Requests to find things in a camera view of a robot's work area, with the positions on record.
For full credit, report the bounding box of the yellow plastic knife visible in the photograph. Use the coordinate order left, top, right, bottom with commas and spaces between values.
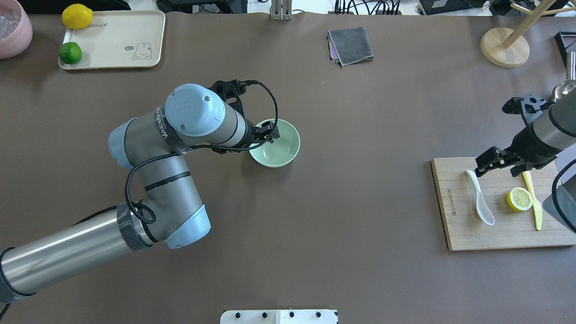
522, 171, 543, 230

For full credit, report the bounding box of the light green bowl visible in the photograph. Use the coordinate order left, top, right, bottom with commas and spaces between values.
249, 119, 301, 168

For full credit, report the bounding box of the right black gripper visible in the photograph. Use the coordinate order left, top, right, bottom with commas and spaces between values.
475, 128, 559, 177

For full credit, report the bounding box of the lemon half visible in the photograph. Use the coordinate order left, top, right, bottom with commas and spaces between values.
506, 187, 533, 212

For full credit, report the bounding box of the metal scoop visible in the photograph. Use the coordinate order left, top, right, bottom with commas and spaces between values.
552, 52, 576, 101

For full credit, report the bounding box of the green lime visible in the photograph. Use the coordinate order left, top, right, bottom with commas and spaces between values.
59, 42, 82, 64

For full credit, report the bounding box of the white ceramic spoon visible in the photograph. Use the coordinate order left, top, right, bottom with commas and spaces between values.
465, 170, 495, 226

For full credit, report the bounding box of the wooden cutting board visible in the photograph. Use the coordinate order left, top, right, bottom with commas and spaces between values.
431, 157, 575, 252

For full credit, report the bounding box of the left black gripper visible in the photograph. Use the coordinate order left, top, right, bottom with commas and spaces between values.
243, 120, 279, 149

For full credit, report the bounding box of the yellow lemon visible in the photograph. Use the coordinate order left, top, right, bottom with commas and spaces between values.
61, 4, 93, 29

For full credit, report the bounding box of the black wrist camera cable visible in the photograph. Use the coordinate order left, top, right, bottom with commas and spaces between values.
125, 80, 279, 225

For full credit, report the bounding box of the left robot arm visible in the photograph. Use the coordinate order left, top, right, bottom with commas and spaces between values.
1, 80, 279, 304

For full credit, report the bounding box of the wooden cup stand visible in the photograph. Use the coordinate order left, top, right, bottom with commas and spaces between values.
480, 0, 575, 68

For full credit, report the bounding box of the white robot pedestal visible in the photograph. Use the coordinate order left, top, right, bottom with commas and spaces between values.
220, 308, 339, 324

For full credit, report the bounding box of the cream tray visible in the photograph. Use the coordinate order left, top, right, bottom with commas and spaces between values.
58, 10, 166, 70

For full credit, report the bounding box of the pink bowl with ice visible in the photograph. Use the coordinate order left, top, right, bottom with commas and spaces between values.
0, 0, 33, 59

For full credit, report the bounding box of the grey folded cloth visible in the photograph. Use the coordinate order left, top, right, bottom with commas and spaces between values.
327, 26, 374, 67

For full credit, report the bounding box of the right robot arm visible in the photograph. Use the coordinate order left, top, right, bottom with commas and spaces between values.
475, 90, 576, 232

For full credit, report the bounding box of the aluminium frame post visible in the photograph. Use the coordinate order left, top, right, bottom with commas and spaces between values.
270, 0, 293, 21

